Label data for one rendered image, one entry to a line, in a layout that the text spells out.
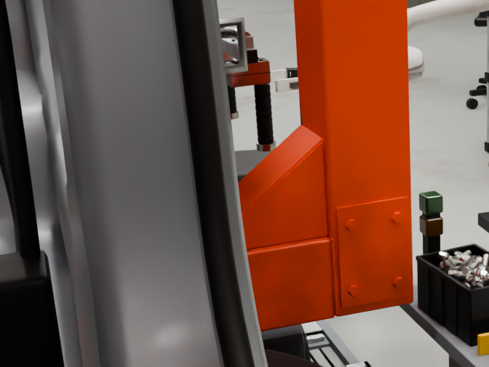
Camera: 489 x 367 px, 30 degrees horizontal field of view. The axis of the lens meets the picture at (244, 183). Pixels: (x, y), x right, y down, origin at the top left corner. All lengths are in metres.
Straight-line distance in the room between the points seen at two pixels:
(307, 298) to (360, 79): 0.41
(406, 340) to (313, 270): 1.13
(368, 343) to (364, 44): 1.34
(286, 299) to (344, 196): 0.22
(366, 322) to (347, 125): 1.35
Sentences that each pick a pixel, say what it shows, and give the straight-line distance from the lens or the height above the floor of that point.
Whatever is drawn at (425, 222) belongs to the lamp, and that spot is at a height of 0.60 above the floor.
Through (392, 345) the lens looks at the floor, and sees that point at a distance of 2.76.
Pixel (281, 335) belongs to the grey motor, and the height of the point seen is 0.40.
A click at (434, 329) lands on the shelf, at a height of 0.45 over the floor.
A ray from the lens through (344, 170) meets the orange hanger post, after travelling 1.65.
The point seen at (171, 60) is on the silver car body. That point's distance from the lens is 0.55.
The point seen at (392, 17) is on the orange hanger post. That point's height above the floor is 1.07.
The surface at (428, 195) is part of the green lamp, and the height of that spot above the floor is 0.66.
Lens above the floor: 1.29
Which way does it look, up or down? 17 degrees down
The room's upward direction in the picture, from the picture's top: 5 degrees counter-clockwise
